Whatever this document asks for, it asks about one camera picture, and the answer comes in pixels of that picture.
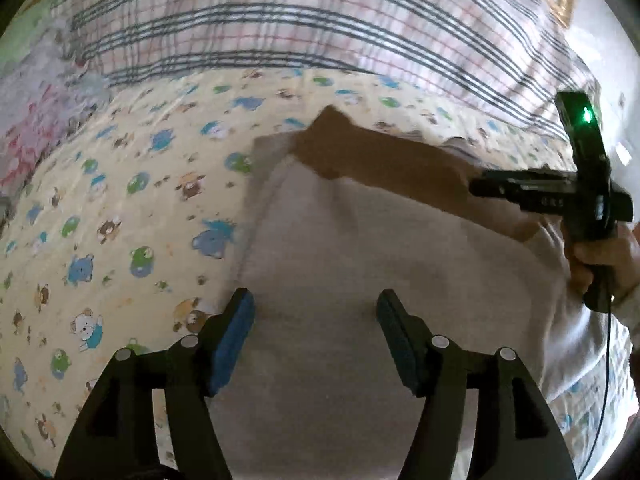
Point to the pink floral fleece blanket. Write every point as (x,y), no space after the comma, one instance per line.
(30,125)

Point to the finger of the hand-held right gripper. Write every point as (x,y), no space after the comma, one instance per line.
(515,190)

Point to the yellow animal print bed sheet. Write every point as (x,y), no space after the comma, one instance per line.
(125,210)

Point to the person's right hand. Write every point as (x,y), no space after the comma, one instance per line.
(600,260)

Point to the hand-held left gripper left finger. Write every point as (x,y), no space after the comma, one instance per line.
(232,340)

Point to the beige knit sweater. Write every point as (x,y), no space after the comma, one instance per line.
(350,240)

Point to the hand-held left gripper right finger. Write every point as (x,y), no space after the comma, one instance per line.
(400,342)

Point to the light green blanket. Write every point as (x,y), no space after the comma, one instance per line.
(30,25)

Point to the plaid pillow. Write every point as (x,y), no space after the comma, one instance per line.
(300,20)

